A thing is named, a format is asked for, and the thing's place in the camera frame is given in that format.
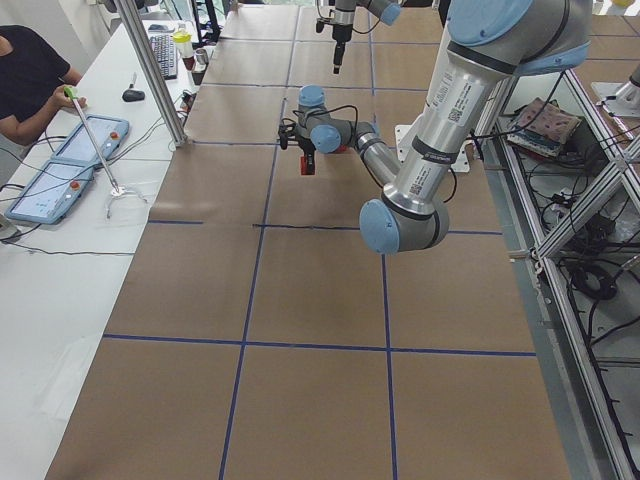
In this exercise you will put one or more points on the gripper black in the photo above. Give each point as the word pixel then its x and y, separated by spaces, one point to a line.
pixel 305 148
pixel 341 33

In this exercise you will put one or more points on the red block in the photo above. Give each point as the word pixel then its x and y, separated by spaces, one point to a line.
pixel 307 165

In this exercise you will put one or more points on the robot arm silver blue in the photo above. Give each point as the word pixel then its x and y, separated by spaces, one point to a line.
pixel 484 42
pixel 343 19

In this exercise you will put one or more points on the metal cup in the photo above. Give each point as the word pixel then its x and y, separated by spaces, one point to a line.
pixel 201 56

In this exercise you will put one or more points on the yellow lid bottle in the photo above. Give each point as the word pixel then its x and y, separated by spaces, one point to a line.
pixel 182 41

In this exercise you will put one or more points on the black keyboard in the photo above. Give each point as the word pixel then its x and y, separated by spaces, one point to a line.
pixel 166 55

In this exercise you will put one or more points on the black computer mouse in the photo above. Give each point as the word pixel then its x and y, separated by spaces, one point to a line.
pixel 133 95

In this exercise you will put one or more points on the teach pendant far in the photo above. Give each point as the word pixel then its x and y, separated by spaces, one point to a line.
pixel 78 149

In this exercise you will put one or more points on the teach pendant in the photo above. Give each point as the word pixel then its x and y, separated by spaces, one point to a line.
pixel 51 193
pixel 78 149

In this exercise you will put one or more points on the reacher grabber stick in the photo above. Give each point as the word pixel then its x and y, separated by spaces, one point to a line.
pixel 118 191

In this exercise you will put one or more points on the teach pendant near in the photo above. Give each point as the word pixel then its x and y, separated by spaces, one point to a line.
pixel 51 193

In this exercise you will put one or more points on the person in black shirt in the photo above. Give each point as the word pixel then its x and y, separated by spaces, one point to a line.
pixel 33 78

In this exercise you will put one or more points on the white central pedestal column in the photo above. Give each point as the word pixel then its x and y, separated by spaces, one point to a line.
pixel 453 107

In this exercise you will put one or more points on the aluminium frame post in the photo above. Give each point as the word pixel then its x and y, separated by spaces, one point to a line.
pixel 129 15

